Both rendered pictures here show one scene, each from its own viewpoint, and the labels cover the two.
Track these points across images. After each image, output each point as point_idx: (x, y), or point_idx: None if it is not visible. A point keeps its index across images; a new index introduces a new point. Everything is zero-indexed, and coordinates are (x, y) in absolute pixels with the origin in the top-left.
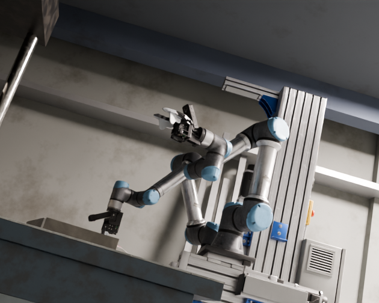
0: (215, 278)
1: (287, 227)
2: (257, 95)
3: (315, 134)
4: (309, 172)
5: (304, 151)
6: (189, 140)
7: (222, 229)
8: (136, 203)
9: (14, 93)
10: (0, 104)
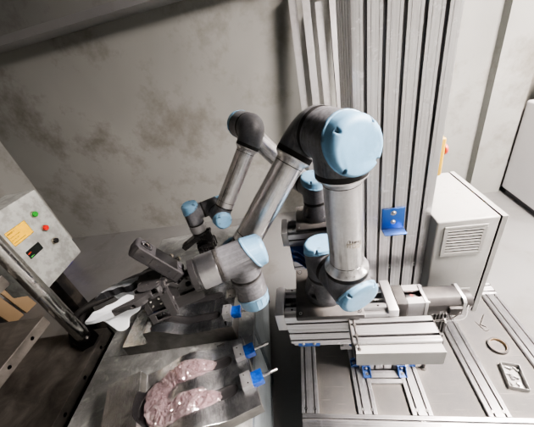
0: (321, 326)
1: (405, 209)
2: None
3: (449, 10)
4: (437, 109)
5: (423, 71)
6: (183, 305)
7: (312, 280)
8: None
9: None
10: None
